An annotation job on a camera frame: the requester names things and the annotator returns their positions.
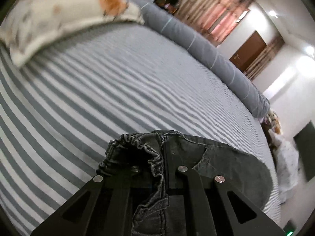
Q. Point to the dark grey denim pants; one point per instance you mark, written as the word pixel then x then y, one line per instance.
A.
pixel 154 210

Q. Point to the black television screen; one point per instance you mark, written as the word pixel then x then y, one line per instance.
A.
pixel 305 143

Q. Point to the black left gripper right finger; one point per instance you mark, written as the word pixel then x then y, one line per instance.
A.
pixel 213 206

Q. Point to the striped side curtain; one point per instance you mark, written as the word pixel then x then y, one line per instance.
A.
pixel 264 58

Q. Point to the grey white striped bed sheet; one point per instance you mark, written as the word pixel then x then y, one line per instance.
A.
pixel 61 109

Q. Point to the pile of clothes beside bed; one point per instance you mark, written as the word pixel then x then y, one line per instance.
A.
pixel 284 155

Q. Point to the brown wooden door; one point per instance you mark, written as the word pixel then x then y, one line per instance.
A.
pixel 248 52

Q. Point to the white floral pillow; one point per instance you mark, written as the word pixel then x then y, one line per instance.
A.
pixel 33 24

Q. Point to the brown patterned curtain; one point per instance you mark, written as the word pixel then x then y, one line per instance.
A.
pixel 213 19

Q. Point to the grey rolled blanket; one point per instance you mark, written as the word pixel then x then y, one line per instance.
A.
pixel 202 50

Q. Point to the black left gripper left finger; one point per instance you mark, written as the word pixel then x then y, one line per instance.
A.
pixel 103 206

